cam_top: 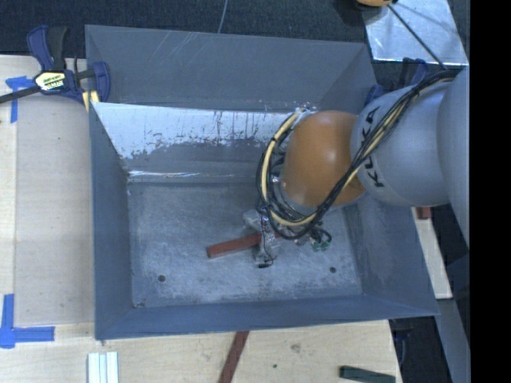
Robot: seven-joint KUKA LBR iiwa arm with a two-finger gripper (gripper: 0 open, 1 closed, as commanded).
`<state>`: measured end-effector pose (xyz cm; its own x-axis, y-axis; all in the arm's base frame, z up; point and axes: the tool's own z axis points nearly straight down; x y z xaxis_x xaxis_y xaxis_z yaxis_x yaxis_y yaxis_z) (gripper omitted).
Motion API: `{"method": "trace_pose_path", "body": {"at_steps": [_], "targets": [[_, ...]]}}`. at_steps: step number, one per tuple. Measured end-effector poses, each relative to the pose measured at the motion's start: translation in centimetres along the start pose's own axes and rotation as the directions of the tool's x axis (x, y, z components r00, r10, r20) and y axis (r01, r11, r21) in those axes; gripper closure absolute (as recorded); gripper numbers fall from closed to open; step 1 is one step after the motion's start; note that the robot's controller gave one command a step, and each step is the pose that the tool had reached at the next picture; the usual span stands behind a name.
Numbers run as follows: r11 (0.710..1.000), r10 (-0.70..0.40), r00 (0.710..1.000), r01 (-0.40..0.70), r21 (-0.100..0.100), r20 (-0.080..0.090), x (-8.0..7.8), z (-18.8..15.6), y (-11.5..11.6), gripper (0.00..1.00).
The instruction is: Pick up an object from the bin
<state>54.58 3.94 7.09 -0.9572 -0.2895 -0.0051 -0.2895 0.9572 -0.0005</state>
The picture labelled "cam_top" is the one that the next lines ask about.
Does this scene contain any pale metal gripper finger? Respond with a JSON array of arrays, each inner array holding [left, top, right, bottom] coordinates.
[[243, 209, 268, 235], [253, 242, 282, 269]]

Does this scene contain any red-brown block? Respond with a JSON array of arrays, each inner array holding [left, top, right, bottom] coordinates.
[[205, 232, 264, 259], [216, 330, 251, 383]]

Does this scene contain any grey metal bin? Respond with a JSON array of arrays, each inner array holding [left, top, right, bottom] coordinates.
[[84, 24, 441, 341]]

